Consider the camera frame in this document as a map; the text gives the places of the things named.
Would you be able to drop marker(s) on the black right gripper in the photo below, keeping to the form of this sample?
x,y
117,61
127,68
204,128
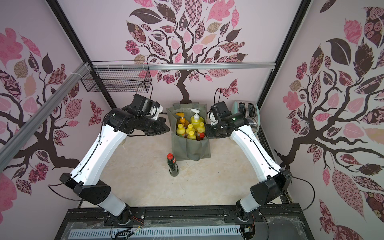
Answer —
x,y
214,130

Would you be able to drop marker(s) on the dark green bottle red cap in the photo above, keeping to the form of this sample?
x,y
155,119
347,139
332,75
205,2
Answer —
x,y
172,165

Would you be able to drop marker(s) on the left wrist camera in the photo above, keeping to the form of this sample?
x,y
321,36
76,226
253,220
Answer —
x,y
157,108

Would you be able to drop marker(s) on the orange bottle yellow cap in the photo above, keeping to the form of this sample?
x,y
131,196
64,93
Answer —
x,y
181,131
201,128
192,135
190,130

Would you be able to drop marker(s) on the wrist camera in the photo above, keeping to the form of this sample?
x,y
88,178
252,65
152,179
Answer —
x,y
212,117
157,108

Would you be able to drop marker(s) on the white slotted cable duct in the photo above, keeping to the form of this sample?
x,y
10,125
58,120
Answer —
x,y
155,232

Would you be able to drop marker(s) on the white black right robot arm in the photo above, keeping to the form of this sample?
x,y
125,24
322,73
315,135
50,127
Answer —
x,y
273,180

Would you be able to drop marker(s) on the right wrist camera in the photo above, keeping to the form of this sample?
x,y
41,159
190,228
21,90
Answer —
x,y
212,117

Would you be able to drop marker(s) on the black wire basket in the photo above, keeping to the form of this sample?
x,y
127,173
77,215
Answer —
x,y
119,77

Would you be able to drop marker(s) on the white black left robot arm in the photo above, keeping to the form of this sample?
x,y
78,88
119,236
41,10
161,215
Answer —
x,y
85,180

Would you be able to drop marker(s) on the red soap bottle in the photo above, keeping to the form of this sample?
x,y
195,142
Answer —
x,y
200,136

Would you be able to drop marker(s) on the green fabric shopping bag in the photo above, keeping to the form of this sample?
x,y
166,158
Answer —
x,y
184,148

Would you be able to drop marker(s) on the mint chrome toaster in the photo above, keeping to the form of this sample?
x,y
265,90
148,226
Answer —
x,y
250,111

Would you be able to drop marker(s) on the large orange pump soap bottle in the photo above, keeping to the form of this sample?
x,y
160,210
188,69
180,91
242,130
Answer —
x,y
182,120

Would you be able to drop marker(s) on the yellow pump soap bottle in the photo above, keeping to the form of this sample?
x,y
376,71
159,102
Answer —
x,y
196,119

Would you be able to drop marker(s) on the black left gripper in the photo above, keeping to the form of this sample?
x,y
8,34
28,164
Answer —
x,y
162,125

